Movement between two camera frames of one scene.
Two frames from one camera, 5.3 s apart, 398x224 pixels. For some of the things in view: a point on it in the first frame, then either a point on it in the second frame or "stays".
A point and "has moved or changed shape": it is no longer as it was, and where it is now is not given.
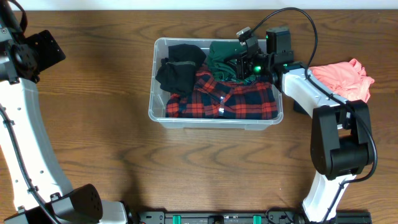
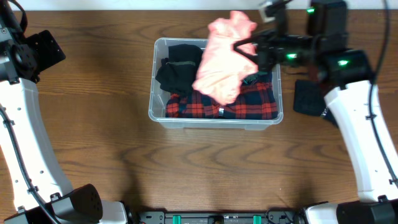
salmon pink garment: (349, 79) has moved or changed shape
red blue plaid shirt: (213, 99) stays
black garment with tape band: (176, 73) stays
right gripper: (242, 65) -> (268, 57)
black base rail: (244, 217) stays
